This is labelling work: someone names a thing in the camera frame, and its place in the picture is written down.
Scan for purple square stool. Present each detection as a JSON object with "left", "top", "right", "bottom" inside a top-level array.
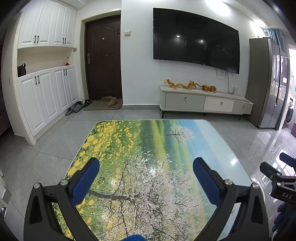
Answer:
[{"left": 290, "top": 122, "right": 296, "bottom": 137}]

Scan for white washing machine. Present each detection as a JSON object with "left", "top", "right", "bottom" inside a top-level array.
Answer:
[{"left": 283, "top": 104, "right": 293, "bottom": 128}]

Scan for grey double-door refrigerator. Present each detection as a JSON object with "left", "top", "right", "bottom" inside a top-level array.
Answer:
[{"left": 246, "top": 37, "right": 288, "bottom": 130}]

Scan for golden tiger figurine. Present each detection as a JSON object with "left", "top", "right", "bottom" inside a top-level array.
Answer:
[{"left": 201, "top": 85, "right": 216, "bottom": 93}]

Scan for grey slippers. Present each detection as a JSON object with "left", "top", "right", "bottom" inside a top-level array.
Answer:
[{"left": 65, "top": 99, "right": 91, "bottom": 116}]

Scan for brown door mat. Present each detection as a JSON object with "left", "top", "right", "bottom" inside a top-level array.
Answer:
[{"left": 83, "top": 99, "right": 123, "bottom": 111}]

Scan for golden dragon figurine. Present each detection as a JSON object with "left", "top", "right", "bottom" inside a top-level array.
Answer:
[{"left": 164, "top": 79, "right": 199, "bottom": 90}]

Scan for white low TV cabinet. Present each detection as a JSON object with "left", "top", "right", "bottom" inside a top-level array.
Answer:
[{"left": 159, "top": 86, "right": 253, "bottom": 115}]

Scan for tan boots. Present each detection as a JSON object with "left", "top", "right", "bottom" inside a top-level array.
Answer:
[{"left": 101, "top": 96, "right": 118, "bottom": 108}]

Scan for white shoe cabinet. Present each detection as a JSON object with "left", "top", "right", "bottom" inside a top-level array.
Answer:
[{"left": 1, "top": 1, "right": 79, "bottom": 145}]

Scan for dark brown entrance door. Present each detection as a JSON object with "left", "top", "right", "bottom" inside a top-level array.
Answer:
[{"left": 85, "top": 15, "right": 122, "bottom": 100}]

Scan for large black wall television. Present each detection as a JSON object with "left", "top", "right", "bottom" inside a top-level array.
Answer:
[{"left": 153, "top": 8, "right": 240, "bottom": 74}]

